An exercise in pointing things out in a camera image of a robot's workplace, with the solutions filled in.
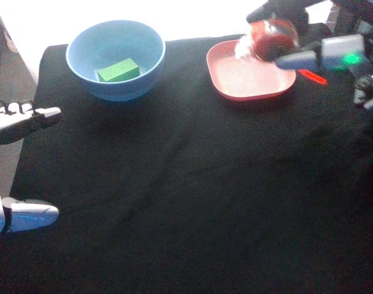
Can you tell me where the green block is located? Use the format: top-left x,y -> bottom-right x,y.
97,57 -> 141,83

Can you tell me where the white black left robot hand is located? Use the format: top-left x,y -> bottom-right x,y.
0,100 -> 62,236

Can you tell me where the black table cloth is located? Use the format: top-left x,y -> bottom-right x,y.
0,35 -> 373,294

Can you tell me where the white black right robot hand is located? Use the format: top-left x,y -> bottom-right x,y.
246,0 -> 368,73

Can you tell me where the red strip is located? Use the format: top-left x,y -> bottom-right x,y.
297,69 -> 328,86

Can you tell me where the red apple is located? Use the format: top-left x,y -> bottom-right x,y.
235,18 -> 299,62

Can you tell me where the pink square plate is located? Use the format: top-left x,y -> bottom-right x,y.
206,39 -> 298,102

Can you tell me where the blue bowl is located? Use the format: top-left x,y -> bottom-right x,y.
66,20 -> 167,102

